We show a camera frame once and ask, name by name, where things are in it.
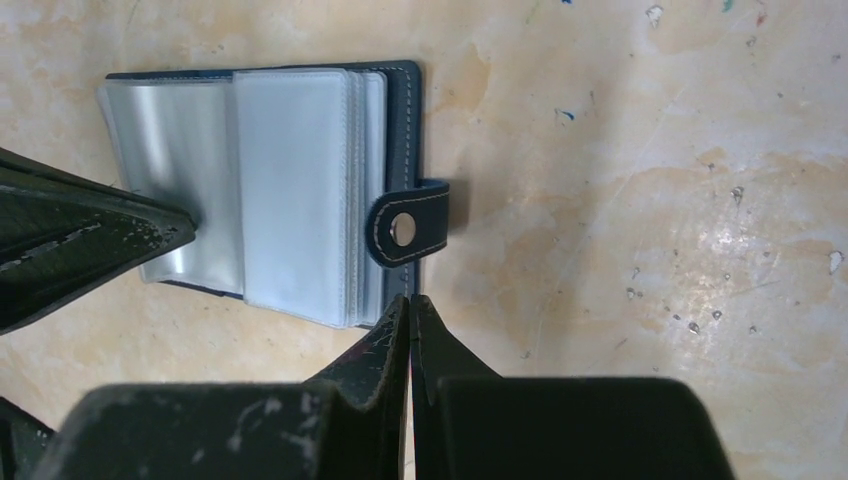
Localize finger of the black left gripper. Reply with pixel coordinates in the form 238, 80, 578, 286
1, 149, 196, 334

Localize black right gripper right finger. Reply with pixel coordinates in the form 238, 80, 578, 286
409, 295, 733, 479

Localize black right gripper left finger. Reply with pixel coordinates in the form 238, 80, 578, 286
34, 296, 410, 479

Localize blue leather card holder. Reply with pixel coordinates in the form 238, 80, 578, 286
97, 60, 450, 329

